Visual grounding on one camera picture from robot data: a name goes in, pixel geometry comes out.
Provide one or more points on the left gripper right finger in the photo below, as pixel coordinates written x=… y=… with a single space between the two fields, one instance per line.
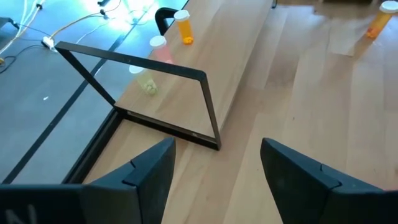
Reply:
x=298 y=193

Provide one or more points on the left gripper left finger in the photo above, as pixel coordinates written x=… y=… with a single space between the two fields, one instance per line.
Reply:
x=146 y=193

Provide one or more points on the pink pill bottle white cap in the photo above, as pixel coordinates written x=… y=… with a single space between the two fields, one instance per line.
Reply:
x=158 y=41

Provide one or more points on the black curved clamp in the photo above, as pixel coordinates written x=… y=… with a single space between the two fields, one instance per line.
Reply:
x=160 y=18

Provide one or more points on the white power adapter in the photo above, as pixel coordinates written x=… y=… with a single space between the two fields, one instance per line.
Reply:
x=48 y=42

